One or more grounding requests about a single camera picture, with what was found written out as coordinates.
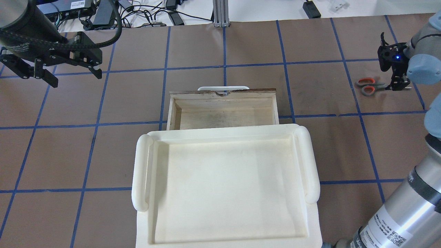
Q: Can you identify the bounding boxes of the aluminium frame post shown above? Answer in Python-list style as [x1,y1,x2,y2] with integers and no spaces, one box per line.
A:
[213,0,230,27]

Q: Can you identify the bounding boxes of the light wooden drawer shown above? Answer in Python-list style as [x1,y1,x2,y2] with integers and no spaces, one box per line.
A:
[166,86,279,130]

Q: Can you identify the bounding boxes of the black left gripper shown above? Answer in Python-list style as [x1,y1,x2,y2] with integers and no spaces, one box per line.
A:
[1,32,103,88]

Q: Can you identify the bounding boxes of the white plastic tray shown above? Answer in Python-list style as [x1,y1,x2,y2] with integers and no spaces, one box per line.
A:
[131,124,322,248]

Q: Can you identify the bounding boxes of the black power brick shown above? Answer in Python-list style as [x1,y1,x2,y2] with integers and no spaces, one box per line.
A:
[92,0,116,29]

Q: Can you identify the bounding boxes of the grey orange scissors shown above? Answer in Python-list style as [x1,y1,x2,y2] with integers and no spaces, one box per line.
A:
[356,77,389,97]

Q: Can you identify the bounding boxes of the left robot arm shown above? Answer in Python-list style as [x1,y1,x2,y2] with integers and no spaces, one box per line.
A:
[1,0,102,88]

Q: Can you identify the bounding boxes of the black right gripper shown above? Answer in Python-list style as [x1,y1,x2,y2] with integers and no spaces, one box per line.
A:
[378,32,410,91]

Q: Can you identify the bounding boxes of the black power adapter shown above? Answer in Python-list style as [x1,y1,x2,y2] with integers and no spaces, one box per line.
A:
[302,0,321,19]

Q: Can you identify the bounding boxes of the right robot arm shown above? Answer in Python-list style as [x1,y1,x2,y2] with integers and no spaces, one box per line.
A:
[319,95,440,248]

